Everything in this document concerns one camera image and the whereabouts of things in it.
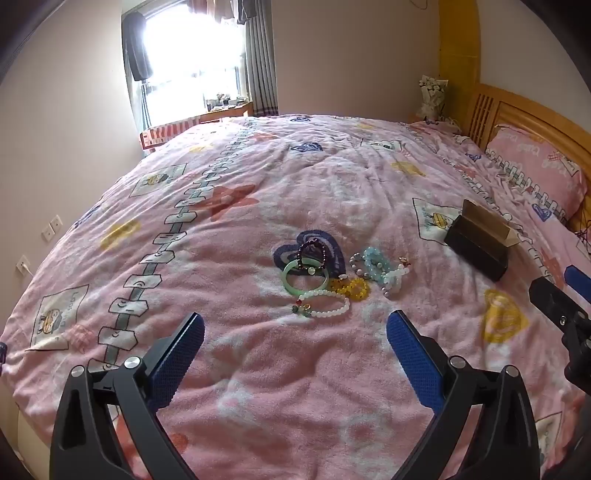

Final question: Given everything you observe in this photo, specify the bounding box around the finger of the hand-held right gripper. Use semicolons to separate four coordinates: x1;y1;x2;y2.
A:
564;264;591;296
529;277;580;324

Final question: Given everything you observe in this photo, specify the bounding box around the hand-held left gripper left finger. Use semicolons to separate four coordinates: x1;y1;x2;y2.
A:
50;312;205;480

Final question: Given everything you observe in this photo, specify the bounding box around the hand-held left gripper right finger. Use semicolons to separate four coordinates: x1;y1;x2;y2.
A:
387;310;541;480

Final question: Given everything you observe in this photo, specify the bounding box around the pale translucent bead bracelet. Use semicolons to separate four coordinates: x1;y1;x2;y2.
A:
380;258;413;299

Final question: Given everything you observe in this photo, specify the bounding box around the yellow bead bracelet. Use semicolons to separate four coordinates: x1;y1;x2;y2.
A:
332;275;371;304

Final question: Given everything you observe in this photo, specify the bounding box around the white bead bracelet with charm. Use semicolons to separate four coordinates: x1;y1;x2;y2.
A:
290;288;351;320

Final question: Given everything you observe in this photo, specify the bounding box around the black box with cardboard lid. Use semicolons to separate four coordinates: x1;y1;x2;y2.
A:
443;199;520;282

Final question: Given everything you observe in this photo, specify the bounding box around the grey pearl bead bracelet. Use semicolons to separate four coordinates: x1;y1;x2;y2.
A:
349;251;371;280

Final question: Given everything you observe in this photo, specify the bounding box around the light blue bead bracelet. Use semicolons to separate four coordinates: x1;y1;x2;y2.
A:
362;246;394;283

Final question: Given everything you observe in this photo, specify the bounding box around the green jade bangle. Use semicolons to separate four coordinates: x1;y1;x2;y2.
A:
283;259;330;296

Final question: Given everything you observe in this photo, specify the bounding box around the dark red bead bracelet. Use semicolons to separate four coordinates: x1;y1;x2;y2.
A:
297;239;332;276

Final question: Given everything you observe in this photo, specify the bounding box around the pink printed blanket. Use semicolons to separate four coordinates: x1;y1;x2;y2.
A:
0;113;591;480

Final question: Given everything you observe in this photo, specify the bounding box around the pink printed pillow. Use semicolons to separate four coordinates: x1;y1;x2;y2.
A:
485;123;590;224

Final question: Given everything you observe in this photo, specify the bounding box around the wooden headboard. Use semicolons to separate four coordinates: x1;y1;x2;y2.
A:
465;82;591;243

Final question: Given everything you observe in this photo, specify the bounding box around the white flower bouquet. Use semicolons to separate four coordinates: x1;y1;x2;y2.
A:
417;74;449;123

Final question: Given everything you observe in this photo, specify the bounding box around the wooden desk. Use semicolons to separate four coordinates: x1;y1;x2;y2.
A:
199;100;254;124

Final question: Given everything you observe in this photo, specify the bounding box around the bright window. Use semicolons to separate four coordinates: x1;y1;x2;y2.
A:
139;0;253;126

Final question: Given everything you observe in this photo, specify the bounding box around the grey striped curtain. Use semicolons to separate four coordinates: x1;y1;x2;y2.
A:
240;0;280;117

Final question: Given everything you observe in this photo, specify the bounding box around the dark hanging garment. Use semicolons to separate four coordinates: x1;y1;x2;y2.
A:
122;11;154;84

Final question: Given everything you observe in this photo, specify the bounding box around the yellow wooden wall panel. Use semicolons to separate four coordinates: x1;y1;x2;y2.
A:
437;0;482;136

